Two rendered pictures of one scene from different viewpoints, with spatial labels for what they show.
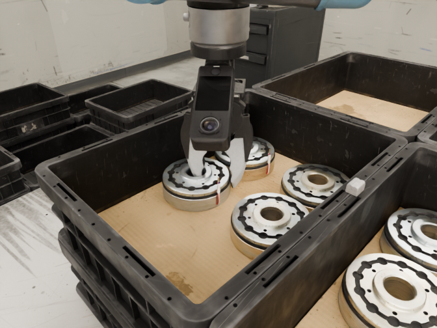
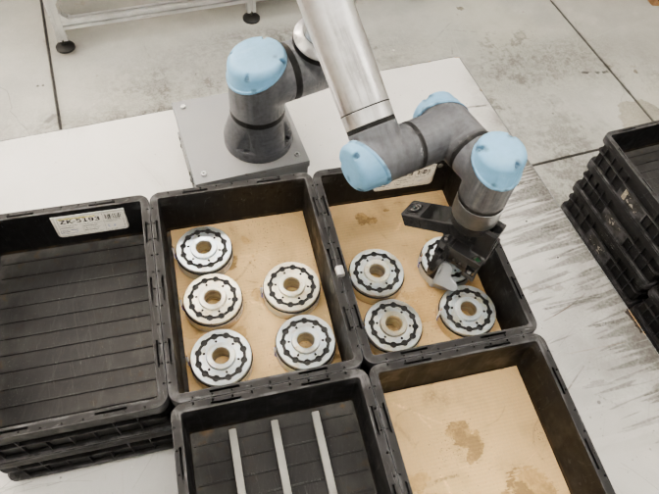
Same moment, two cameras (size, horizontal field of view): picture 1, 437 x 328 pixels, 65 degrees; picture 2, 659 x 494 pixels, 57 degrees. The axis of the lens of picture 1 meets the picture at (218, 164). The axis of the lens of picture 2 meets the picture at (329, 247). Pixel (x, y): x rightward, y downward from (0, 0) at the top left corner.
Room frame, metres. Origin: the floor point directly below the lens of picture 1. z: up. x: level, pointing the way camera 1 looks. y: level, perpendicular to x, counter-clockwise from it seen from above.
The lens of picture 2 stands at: (0.51, -0.64, 1.82)
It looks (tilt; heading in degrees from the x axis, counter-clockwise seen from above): 57 degrees down; 116
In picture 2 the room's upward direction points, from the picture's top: 7 degrees clockwise
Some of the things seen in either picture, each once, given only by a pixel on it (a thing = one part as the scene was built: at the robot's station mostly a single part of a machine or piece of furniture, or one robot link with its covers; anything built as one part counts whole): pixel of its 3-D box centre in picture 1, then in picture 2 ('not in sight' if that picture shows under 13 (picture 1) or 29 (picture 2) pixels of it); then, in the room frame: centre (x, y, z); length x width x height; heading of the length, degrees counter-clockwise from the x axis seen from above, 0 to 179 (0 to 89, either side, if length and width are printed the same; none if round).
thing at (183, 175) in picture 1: (196, 172); not in sight; (0.44, 0.03, 0.86); 0.05 x 0.05 x 0.01
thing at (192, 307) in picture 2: not in sight; (213, 298); (0.12, -0.28, 0.86); 0.10 x 0.10 x 0.01
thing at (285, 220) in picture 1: (271, 215); (377, 271); (0.34, -0.07, 0.86); 0.05 x 0.05 x 0.01
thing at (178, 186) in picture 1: (196, 175); (447, 259); (0.44, 0.03, 0.86); 0.10 x 0.10 x 0.01
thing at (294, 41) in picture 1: (263, 77); not in sight; (2.18, -0.29, 0.45); 0.60 x 0.45 x 0.90; 141
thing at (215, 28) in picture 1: (216, 25); (479, 205); (0.45, 0.00, 1.07); 0.08 x 0.08 x 0.05
